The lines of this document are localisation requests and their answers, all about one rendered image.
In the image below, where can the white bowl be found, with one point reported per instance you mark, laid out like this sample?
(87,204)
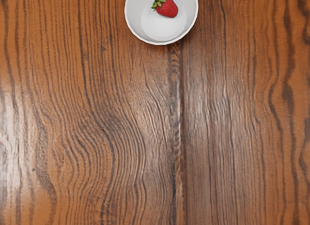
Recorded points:
(145,26)

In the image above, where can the red strawberry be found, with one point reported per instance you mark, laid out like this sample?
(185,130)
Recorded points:
(167,7)

